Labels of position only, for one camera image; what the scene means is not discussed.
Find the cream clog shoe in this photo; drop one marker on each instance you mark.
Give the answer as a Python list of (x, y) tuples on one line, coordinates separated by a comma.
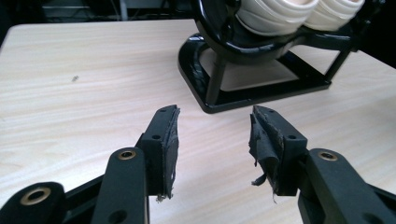
[(336, 14), (274, 17)]

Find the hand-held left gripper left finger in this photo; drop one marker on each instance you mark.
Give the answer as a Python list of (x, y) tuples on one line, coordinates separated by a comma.
[(157, 149)]

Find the metal stand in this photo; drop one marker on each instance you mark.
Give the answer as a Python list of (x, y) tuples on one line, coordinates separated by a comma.
[(123, 8)]

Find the black shoe rack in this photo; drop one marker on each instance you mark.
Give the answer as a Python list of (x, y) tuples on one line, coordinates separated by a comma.
[(193, 62)]

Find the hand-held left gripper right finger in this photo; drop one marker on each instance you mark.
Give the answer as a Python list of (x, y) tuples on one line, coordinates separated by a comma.
[(286, 149)]

